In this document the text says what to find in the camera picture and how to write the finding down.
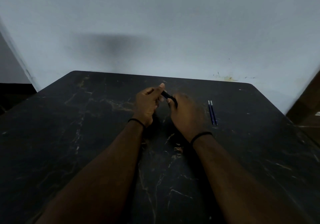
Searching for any person's right forearm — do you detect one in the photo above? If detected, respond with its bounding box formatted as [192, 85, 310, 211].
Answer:
[192, 134, 304, 224]

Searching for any person's left hand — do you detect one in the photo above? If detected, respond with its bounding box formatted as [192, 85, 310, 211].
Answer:
[132, 83, 165, 128]

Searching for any person's right hand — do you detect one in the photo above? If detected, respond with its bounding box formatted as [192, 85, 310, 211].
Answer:
[167, 93, 212, 143]

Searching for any black right wristband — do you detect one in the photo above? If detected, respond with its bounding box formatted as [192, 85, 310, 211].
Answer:
[190, 132, 213, 145]

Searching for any person's left forearm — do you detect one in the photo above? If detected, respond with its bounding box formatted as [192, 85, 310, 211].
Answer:
[35, 121, 145, 224]

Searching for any black left wristband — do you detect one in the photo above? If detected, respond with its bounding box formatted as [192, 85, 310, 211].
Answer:
[128, 118, 146, 129]

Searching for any blue pen refill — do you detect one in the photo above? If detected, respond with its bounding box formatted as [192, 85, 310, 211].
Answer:
[210, 100, 218, 126]
[208, 100, 215, 125]

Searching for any black pen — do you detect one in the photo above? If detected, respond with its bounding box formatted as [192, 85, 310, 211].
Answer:
[161, 91, 178, 106]

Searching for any black wristband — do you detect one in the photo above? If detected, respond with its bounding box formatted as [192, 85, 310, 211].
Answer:
[190, 132, 213, 145]
[128, 118, 146, 129]

